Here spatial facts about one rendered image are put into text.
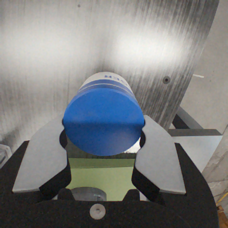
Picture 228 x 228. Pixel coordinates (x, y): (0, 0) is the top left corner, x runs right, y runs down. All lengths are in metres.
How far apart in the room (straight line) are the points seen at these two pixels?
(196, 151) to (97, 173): 0.33
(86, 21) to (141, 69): 0.14
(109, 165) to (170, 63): 0.31
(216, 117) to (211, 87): 0.41
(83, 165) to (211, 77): 1.36
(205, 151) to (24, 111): 0.57
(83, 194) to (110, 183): 0.09
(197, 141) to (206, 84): 1.06
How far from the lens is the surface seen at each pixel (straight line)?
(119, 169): 0.41
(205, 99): 1.54
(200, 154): 0.52
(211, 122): 1.76
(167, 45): 0.31
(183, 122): 0.55
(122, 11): 0.29
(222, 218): 4.20
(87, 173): 0.42
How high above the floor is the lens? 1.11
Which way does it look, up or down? 61 degrees down
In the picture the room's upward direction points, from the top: 176 degrees clockwise
